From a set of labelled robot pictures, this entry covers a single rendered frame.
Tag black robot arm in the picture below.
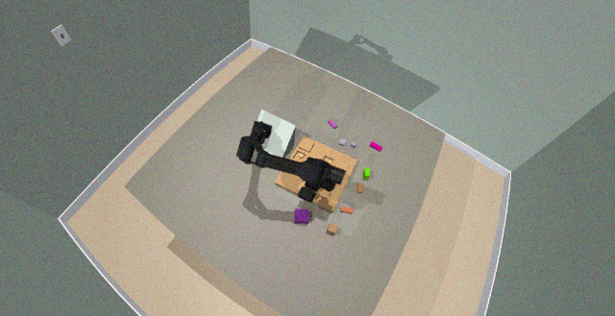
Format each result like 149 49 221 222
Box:
236 121 346 192

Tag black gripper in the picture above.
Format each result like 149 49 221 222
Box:
298 182 319 203

